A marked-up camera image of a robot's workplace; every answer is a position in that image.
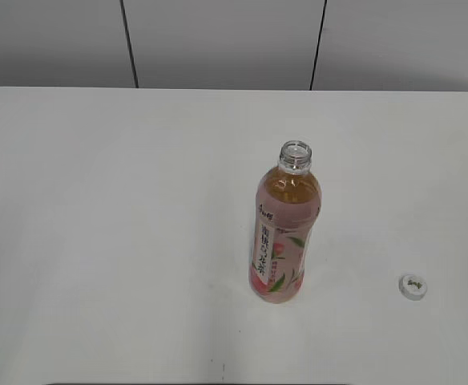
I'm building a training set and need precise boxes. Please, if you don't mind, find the pink oolong tea bottle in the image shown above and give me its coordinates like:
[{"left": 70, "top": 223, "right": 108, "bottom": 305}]
[{"left": 249, "top": 140, "right": 321, "bottom": 303}]

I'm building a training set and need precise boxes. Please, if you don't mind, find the white bottle cap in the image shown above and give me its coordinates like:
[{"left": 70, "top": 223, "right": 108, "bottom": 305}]
[{"left": 398, "top": 274, "right": 428, "bottom": 301}]

